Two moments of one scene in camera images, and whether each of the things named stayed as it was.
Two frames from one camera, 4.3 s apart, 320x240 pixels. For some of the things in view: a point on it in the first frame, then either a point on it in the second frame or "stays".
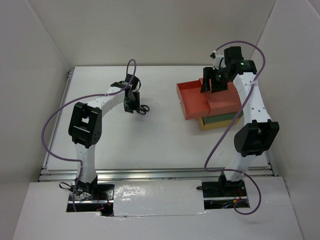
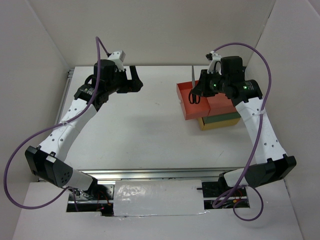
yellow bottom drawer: [220, 125] stays
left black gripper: [136, 106] to [133, 85]
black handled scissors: [143, 109] to [193, 98]
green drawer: [207, 119] stays
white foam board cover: [162, 197] stays
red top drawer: [195, 104] stays
